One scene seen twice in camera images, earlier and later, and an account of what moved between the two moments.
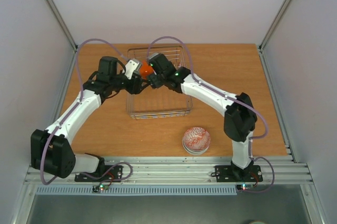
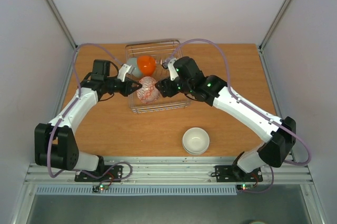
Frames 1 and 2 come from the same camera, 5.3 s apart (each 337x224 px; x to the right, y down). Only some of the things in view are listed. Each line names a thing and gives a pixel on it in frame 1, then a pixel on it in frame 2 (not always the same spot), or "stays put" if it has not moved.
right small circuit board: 244,186 stays put
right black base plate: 233,173 stays put
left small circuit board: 97,189 stays put
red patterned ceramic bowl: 196,139 → 149,92
